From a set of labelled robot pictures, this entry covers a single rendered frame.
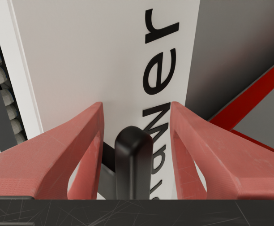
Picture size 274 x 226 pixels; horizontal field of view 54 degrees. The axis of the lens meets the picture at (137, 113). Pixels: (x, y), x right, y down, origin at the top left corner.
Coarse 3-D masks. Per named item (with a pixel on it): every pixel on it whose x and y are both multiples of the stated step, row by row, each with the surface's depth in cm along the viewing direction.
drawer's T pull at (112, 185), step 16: (128, 128) 11; (128, 144) 10; (144, 144) 10; (112, 160) 12; (128, 160) 10; (144, 160) 11; (112, 176) 12; (128, 176) 11; (144, 176) 11; (112, 192) 13; (128, 192) 11; (144, 192) 12
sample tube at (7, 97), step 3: (0, 90) 20; (3, 90) 20; (6, 90) 21; (3, 93) 20; (6, 93) 20; (9, 93) 20; (3, 96) 20; (6, 96) 20; (9, 96) 20; (12, 96) 21; (3, 99) 20; (6, 99) 20; (9, 99) 20; (12, 99) 21; (6, 102) 20; (9, 102) 21; (12, 102) 21; (6, 105) 21
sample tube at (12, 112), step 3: (9, 105) 22; (12, 105) 21; (6, 108) 21; (9, 108) 21; (12, 108) 21; (9, 111) 21; (12, 111) 21; (15, 111) 21; (9, 114) 21; (12, 114) 21; (15, 114) 21; (9, 117) 21; (12, 117) 21
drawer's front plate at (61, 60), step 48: (0, 0) 8; (48, 0) 9; (96, 0) 10; (144, 0) 12; (192, 0) 15; (48, 48) 10; (96, 48) 11; (144, 48) 14; (192, 48) 17; (48, 96) 10; (96, 96) 12; (144, 96) 15
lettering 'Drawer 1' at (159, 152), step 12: (156, 36) 14; (156, 60) 15; (144, 72) 14; (144, 84) 15; (156, 84) 16; (156, 108) 17; (168, 108) 18; (156, 120) 17; (156, 156) 20; (156, 168) 21
